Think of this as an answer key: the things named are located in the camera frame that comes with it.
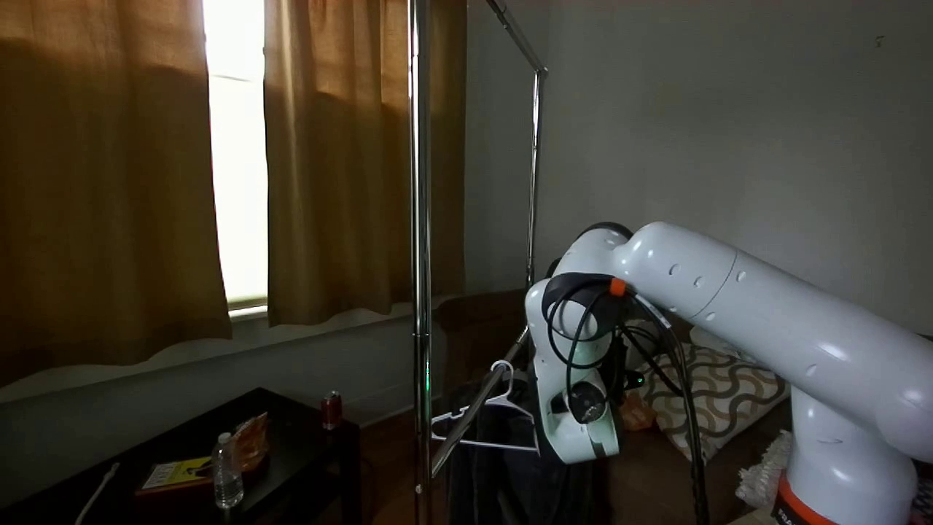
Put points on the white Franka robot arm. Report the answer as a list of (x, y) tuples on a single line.
[(775, 320)]

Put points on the clear plastic bottle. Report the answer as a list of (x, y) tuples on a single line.
[(227, 475)]

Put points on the bright window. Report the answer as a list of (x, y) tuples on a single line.
[(238, 163)]

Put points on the yellow flat box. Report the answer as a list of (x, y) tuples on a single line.
[(176, 475)]

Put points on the white plastic coat hanger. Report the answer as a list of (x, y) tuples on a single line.
[(506, 395)]

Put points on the black laundry hamper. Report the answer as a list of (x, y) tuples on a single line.
[(506, 490)]

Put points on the brown sofa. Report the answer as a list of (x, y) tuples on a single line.
[(475, 331)]

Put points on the dark bottle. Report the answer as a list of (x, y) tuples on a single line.
[(334, 409)]

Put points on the black low table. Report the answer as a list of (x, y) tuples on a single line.
[(281, 446)]

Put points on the narrow mustard curtain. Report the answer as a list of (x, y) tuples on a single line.
[(338, 163)]

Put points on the wide mustard curtain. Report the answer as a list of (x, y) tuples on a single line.
[(98, 192)]

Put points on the clear plastic bag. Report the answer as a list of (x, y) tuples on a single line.
[(761, 475)]

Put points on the thin white stick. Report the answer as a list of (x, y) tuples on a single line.
[(93, 494)]

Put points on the wavy patterned pillow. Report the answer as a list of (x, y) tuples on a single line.
[(730, 389)]

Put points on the chrome garment rack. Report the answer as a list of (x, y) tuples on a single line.
[(418, 243)]

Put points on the small orange item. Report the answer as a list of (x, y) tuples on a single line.
[(637, 411)]

